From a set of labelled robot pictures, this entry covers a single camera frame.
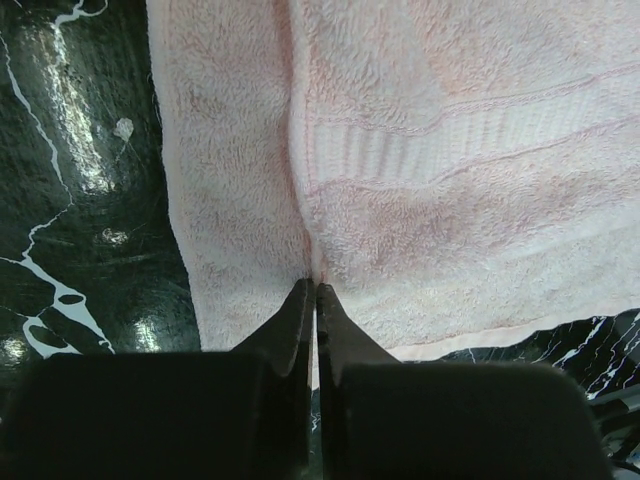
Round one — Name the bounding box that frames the pink towel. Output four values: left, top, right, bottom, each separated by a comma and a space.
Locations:
147, 1, 639, 360

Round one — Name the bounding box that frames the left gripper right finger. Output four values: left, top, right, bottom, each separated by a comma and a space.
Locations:
316, 284, 612, 479

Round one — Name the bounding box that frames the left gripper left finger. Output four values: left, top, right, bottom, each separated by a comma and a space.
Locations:
1, 279, 316, 479

